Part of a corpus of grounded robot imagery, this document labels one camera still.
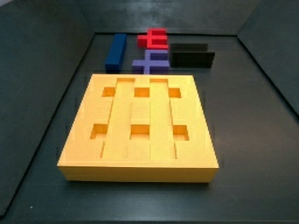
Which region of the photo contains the yellow slotted board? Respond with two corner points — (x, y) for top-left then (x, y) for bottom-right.
(57, 74), (218, 183)

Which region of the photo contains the purple puzzle block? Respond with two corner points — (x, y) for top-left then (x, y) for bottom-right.
(132, 50), (169, 74)

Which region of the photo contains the blue long bar block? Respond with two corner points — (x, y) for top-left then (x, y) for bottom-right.
(105, 33), (126, 73)

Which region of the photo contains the red puzzle block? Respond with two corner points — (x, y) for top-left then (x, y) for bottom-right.
(137, 28), (168, 50)

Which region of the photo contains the black angled bracket block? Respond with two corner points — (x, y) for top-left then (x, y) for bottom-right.
(169, 43), (214, 68)

